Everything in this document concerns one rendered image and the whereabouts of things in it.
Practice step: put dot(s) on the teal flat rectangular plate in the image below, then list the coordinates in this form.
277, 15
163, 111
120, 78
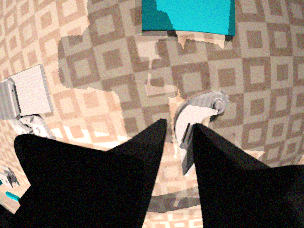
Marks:
209, 16

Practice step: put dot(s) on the cyan curved bar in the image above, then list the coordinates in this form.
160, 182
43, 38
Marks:
13, 196

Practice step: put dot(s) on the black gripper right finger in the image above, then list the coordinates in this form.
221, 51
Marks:
236, 190

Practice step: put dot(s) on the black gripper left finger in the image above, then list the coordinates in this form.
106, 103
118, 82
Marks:
121, 179

